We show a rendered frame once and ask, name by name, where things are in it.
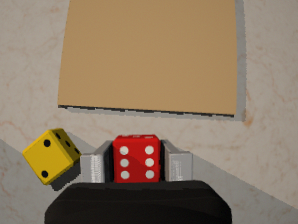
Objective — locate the red die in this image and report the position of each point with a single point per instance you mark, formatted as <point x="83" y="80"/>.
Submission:
<point x="136" y="158"/>

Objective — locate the tan square mat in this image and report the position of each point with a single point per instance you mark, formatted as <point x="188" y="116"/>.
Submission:
<point x="167" y="55"/>

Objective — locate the yellow die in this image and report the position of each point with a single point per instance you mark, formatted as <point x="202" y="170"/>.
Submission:
<point x="51" y="155"/>

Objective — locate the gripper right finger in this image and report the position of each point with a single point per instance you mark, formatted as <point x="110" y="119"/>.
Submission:
<point x="179" y="163"/>

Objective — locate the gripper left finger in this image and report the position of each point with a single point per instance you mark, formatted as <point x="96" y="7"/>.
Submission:
<point x="98" y="167"/>

